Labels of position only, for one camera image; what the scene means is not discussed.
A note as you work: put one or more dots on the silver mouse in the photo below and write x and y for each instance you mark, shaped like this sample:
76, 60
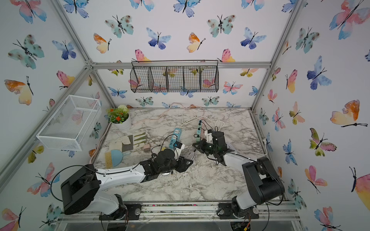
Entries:
190, 156

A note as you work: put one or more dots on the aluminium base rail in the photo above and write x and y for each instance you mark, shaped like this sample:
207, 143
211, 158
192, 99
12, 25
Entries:
207, 211

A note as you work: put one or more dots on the pink charger plug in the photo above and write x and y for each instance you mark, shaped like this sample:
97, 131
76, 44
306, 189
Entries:
147, 148

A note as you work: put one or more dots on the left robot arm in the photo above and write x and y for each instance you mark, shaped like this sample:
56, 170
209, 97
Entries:
84, 190

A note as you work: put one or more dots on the black wire wall basket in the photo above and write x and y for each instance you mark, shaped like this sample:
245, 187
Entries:
193, 76

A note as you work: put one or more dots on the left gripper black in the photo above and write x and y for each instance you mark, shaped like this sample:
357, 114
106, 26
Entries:
182, 164

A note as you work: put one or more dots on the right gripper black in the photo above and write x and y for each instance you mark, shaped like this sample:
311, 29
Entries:
202, 147

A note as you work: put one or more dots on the potted plant white pot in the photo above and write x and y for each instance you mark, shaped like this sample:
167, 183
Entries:
120, 117

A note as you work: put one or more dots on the blue yellow dustpan brush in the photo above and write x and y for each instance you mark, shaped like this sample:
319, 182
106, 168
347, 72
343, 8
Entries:
114, 157

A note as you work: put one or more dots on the pink power strip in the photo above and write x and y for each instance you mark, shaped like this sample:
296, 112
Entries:
198, 135

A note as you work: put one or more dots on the blue power strip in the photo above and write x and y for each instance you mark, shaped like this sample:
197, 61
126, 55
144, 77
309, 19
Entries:
175, 137

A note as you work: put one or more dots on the white mesh wall basket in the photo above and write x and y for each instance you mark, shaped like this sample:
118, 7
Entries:
71, 123

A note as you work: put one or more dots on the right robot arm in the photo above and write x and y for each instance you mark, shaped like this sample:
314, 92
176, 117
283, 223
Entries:
263, 183

